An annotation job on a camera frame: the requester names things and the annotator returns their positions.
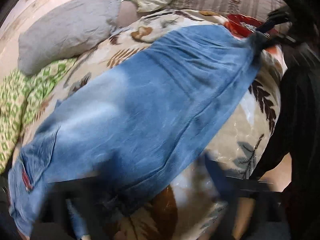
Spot green patterned cloth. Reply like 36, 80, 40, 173
1, 58, 76, 172

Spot red plastic basket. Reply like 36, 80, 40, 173
224, 14, 263, 37

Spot beige leaf-print blanket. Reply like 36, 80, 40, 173
13, 9, 286, 239

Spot blue denim jeans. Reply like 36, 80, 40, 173
8, 25, 265, 236

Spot person's black trouser leg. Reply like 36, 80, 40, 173
250, 43, 319, 239

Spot grey quilted pillow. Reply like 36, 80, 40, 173
17, 0, 120, 76

